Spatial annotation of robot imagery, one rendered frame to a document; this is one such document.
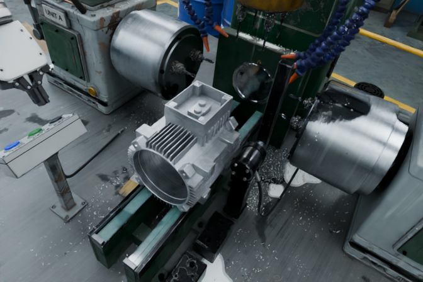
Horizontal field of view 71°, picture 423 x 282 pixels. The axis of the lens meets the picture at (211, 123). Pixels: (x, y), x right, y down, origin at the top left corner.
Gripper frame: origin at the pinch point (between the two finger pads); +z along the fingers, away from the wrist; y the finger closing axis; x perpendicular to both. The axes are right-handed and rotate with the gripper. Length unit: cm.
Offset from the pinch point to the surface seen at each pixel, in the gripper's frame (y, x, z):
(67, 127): 0.1, -3.5, 8.2
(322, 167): 29, -45, 39
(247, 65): 50, -20, 18
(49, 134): -3.9, -3.5, 7.3
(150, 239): -3.6, -17.6, 34.9
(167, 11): 268, 209, 0
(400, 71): 327, -22, 145
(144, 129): 9.4, -15.5, 15.0
